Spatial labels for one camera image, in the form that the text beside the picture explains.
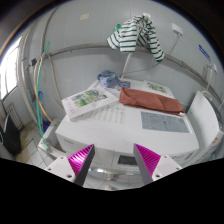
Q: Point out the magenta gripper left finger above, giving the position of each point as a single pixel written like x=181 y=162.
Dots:
x=73 y=168

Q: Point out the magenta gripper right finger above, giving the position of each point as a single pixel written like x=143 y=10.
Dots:
x=153 y=166

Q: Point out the brown folded towel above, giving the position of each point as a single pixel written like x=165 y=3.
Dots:
x=151 y=101

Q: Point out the white washing machine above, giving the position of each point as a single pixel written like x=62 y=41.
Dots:
x=114 y=129

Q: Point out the dark cabinet at left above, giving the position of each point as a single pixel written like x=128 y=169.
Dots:
x=10 y=137

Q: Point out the white appliance at right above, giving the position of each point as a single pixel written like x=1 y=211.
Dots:
x=208 y=126

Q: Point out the blue crumpled cloth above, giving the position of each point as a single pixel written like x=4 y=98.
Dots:
x=108 y=78

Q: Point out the window at left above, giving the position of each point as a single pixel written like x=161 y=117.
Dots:
x=8 y=77

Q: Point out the green white striped shirt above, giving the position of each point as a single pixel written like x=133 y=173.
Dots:
x=137 y=31

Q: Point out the grey horizontal wall pipe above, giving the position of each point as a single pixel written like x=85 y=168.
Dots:
x=170 y=58

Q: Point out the blue wall sign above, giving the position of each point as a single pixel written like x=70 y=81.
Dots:
x=204 y=53

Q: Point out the white wall socket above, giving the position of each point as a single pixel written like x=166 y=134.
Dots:
x=177 y=29

